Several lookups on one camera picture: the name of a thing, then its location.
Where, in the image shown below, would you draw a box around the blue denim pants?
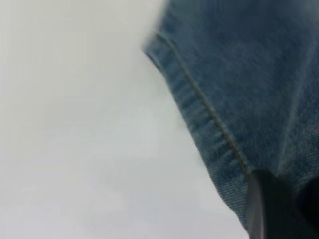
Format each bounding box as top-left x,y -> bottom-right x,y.
141,0 -> 319,231

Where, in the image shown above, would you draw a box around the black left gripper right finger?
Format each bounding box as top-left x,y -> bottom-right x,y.
298,178 -> 319,229

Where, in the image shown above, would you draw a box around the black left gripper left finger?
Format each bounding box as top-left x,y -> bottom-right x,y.
246,169 -> 319,239

